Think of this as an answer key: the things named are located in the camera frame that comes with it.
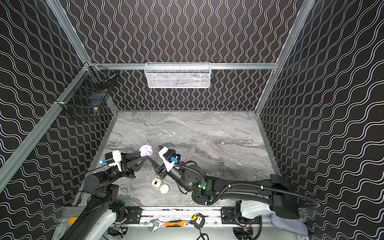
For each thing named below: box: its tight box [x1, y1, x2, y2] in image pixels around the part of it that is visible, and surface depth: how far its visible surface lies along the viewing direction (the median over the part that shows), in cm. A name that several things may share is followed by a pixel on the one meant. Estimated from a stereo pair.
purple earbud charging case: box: [139, 144, 153, 157], surface depth 60 cm
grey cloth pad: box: [271, 213, 309, 236], surface depth 72 cm
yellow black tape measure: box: [190, 213, 209, 230], surface depth 73 cm
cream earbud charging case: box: [151, 177, 162, 188], surface depth 85 cm
